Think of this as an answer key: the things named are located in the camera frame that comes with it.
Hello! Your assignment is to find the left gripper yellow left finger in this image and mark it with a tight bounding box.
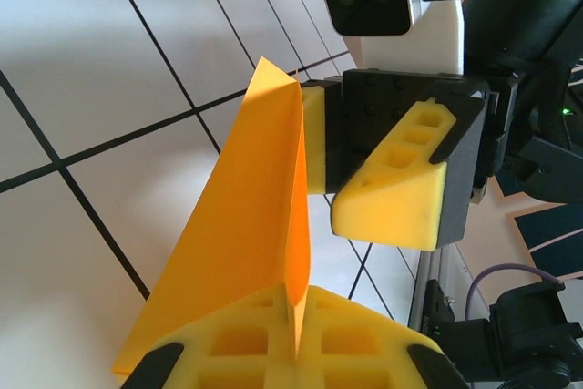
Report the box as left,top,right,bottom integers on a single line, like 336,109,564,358
120,282,298,389

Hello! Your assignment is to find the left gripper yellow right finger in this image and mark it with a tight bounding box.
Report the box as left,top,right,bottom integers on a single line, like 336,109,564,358
294,285,470,389

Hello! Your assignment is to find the orange cloth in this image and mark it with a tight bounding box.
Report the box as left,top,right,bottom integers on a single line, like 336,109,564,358
111,56,315,376

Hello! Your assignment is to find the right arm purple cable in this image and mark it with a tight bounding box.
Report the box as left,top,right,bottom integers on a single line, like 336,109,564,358
466,262,564,331

